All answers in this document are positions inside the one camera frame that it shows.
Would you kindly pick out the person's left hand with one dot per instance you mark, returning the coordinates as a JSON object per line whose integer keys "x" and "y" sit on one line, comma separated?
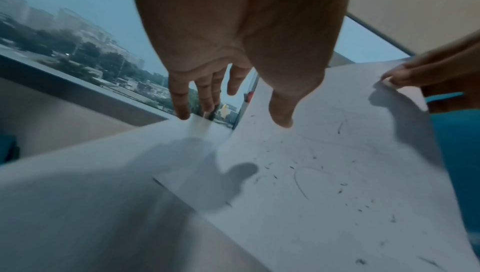
{"x": 243, "y": 21}

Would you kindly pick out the person's right hand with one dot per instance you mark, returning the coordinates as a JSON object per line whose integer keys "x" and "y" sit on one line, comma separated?
{"x": 442, "y": 66}

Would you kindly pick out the white paper sheet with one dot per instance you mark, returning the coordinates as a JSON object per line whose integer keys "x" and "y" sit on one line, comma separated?
{"x": 337, "y": 161}

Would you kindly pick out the grey window sill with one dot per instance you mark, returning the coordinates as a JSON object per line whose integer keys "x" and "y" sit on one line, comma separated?
{"x": 75, "y": 87}

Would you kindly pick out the teal chair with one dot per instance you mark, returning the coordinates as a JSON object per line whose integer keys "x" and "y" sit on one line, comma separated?
{"x": 7, "y": 149}

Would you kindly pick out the white window frame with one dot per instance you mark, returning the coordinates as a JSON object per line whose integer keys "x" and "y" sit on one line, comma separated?
{"x": 375, "y": 32}

